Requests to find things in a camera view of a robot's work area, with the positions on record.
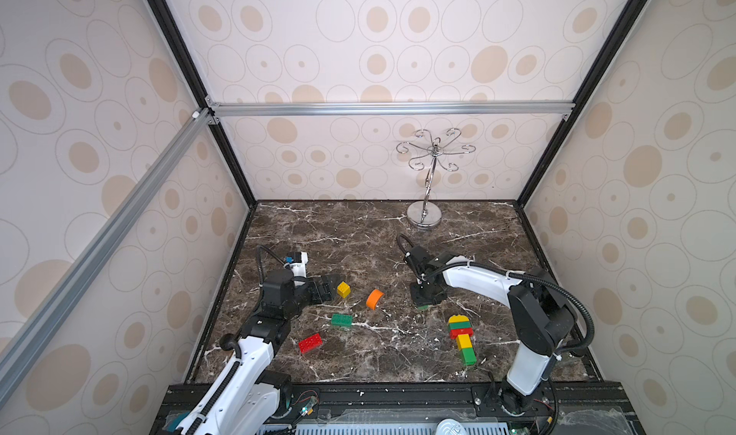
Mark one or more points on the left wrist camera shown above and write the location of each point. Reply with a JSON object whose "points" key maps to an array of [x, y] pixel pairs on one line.
{"points": [[296, 262]]}

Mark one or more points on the green long lego front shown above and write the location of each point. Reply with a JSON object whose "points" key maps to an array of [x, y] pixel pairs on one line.
{"points": [[342, 320]]}

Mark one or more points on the left slanted aluminium rail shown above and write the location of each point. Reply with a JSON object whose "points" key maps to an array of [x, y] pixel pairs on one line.
{"points": [[38, 331]]}

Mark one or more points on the chrome hook stand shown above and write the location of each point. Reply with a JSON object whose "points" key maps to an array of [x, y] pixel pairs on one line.
{"points": [[429, 153]]}

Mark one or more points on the orange round lego piece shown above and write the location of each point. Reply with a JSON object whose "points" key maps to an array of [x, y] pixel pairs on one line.
{"points": [[374, 298]]}

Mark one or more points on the yellow square lego back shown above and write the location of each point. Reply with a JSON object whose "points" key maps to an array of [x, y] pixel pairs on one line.
{"points": [[458, 319]]}

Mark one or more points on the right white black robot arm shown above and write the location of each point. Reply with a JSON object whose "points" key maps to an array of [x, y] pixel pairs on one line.
{"points": [[549, 320]]}

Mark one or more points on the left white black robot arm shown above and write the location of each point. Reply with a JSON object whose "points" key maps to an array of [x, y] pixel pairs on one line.
{"points": [[239, 401]]}

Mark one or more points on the horizontal aluminium rail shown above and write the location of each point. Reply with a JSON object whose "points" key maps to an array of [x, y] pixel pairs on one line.
{"points": [[390, 109]]}

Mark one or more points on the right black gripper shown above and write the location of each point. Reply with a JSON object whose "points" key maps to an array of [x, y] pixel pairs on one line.
{"points": [[423, 291]]}

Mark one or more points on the green long lego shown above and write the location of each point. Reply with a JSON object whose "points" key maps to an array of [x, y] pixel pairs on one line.
{"points": [[342, 320], [459, 325]]}

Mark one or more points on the green square lego front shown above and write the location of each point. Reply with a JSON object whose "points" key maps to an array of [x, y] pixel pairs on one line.
{"points": [[468, 356]]}

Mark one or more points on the yellow square lego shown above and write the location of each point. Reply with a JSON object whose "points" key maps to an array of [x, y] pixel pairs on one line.
{"points": [[458, 319], [344, 290], [464, 341]]}

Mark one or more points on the red long lego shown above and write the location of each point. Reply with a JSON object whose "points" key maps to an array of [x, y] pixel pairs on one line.
{"points": [[455, 333], [310, 343]]}

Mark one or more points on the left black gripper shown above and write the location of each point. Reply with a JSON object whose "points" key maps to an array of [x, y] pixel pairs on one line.
{"points": [[330, 291]]}

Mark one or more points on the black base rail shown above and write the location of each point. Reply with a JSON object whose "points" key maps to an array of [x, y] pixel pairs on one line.
{"points": [[567, 407]]}

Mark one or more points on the green long lego back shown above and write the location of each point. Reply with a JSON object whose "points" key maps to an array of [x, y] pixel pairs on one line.
{"points": [[459, 325]]}

